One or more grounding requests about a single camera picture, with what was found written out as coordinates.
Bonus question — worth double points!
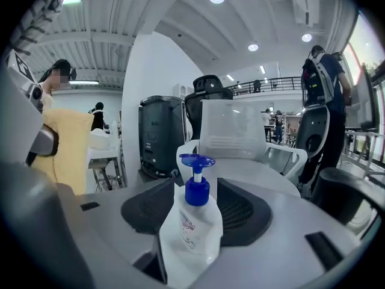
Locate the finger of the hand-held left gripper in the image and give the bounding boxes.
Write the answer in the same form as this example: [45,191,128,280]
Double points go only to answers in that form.
[0,161,96,289]

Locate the black office chair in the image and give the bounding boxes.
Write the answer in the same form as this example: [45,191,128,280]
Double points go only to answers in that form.
[183,74,234,141]

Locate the white washbasin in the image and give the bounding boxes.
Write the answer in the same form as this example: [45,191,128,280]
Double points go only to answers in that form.
[87,128,123,162]

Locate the large window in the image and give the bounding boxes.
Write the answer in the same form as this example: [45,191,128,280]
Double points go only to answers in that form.
[342,13,385,165]

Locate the metal rack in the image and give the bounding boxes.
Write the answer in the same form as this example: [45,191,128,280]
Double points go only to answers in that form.
[88,157,127,192]

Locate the white ceiling air conditioner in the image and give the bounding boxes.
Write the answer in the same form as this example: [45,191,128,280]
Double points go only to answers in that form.
[291,0,320,26]

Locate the striped cream shirt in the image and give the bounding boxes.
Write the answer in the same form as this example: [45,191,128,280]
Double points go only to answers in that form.
[11,0,66,57]

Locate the black balcony railing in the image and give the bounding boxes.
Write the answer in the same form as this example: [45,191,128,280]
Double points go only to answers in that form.
[227,76,303,96]

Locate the white grey office chair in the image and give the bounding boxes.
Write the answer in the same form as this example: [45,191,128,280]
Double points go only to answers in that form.
[176,99,308,198]

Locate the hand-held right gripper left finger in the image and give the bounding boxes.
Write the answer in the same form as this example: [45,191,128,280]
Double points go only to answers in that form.
[55,178,178,286]

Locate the yellow cloth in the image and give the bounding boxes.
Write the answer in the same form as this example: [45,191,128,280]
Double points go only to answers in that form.
[29,108,96,196]

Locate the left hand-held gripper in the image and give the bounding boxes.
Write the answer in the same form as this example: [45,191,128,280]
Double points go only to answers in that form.
[0,49,60,166]

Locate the grey backpack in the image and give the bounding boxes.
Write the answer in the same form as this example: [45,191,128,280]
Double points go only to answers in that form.
[301,52,335,107]

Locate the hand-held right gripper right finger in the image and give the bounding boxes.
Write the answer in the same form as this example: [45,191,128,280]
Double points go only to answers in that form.
[192,178,362,289]

